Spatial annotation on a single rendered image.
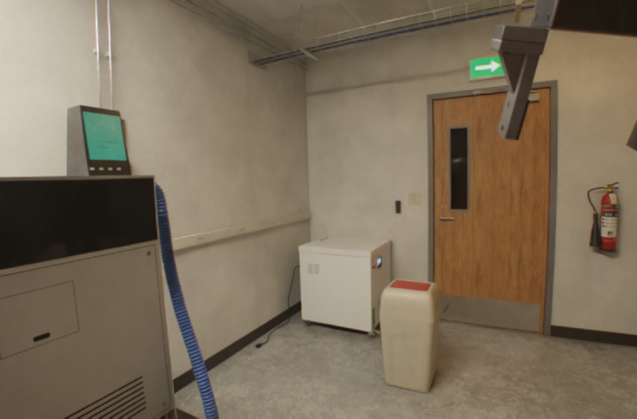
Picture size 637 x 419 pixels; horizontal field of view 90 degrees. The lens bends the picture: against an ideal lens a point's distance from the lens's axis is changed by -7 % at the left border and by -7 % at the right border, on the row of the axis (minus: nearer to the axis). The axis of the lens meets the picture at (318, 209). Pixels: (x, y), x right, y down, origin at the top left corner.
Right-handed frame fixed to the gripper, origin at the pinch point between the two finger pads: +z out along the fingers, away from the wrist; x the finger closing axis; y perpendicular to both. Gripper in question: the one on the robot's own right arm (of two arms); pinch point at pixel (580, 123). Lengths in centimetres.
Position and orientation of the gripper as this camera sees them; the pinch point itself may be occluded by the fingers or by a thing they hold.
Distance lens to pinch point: 42.2
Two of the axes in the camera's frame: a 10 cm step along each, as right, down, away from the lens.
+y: -1.9, 4.8, -8.6
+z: -0.2, 8.7, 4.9
